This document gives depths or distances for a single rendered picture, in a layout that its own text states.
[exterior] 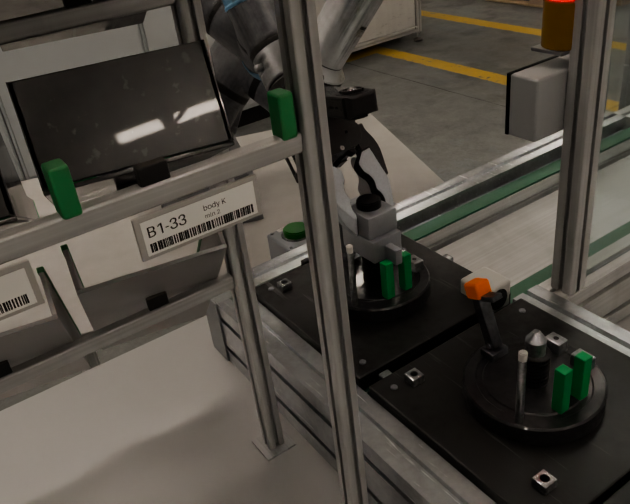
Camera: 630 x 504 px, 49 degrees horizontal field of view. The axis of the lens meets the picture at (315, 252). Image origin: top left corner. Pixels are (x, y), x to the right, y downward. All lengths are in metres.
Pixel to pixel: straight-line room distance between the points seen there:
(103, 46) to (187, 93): 3.38
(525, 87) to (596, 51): 0.08
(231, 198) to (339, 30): 0.83
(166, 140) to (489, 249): 0.69
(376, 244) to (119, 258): 0.63
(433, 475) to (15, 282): 0.43
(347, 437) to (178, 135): 0.31
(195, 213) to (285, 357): 0.41
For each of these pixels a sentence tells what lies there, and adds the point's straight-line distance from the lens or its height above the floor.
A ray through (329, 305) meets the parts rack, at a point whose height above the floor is 1.17.
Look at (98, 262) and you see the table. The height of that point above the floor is 0.86.
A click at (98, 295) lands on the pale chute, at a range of 0.61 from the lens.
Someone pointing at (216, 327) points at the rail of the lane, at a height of 0.91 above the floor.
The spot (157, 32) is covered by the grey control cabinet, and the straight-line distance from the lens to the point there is 3.96.
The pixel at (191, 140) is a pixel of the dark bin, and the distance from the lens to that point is 0.48.
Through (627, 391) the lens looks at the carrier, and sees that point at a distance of 0.77.
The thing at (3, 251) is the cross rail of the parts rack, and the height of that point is 1.30.
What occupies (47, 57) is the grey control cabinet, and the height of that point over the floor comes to 0.69.
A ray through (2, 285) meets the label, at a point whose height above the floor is 1.29.
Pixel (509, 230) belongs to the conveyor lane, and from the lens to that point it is 1.13.
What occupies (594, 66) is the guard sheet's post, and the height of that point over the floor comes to 1.25.
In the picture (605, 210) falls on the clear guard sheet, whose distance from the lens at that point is 0.92.
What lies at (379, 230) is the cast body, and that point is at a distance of 0.82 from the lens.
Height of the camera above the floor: 1.48
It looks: 31 degrees down
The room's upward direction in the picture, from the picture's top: 7 degrees counter-clockwise
